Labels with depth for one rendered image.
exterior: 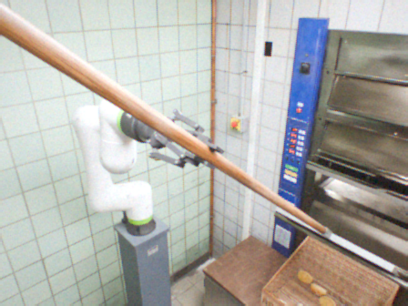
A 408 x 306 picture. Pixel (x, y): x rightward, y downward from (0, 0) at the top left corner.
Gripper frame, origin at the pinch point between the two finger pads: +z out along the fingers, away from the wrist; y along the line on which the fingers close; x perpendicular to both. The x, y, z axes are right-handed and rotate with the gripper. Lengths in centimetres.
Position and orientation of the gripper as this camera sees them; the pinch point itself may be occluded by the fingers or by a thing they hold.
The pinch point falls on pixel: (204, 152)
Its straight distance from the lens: 67.1
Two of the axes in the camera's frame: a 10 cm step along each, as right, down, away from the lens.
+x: -5.4, -3.5, -7.6
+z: 6.9, 3.3, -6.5
